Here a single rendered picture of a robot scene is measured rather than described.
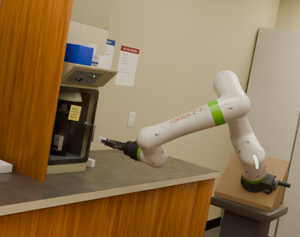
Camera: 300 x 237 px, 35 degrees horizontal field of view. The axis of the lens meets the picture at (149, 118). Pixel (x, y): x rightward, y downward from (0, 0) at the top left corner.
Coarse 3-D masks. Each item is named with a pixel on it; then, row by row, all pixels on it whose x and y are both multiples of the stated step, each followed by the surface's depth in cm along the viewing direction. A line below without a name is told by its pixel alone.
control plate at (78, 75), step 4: (76, 72) 225; (80, 72) 227; (84, 72) 229; (88, 72) 231; (72, 76) 227; (76, 76) 228; (80, 76) 230; (84, 76) 232; (88, 76) 234; (92, 76) 236; (96, 76) 238; (68, 80) 228; (72, 80) 230; (76, 80) 232; (92, 80) 240
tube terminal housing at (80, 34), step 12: (72, 24) 228; (84, 24) 235; (72, 36) 230; (84, 36) 236; (96, 36) 243; (60, 84) 230; (72, 84) 236; (48, 168) 235; (60, 168) 241; (72, 168) 249; (84, 168) 256
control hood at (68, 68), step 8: (64, 64) 223; (72, 64) 220; (80, 64) 222; (64, 72) 223; (72, 72) 224; (96, 72) 235; (104, 72) 238; (112, 72) 242; (64, 80) 227; (96, 80) 242; (104, 80) 246
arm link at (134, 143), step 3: (135, 141) 230; (132, 144) 228; (135, 144) 227; (132, 147) 227; (135, 147) 226; (138, 147) 225; (129, 150) 228; (132, 150) 226; (135, 150) 225; (129, 153) 228; (132, 153) 227; (135, 153) 225; (129, 156) 229; (132, 156) 227; (135, 156) 226; (135, 159) 228
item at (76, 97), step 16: (64, 96) 232; (80, 96) 241; (96, 96) 251; (64, 112) 234; (80, 112) 243; (64, 128) 237; (80, 128) 246; (64, 144) 239; (80, 144) 248; (48, 160) 232; (64, 160) 241; (80, 160) 251
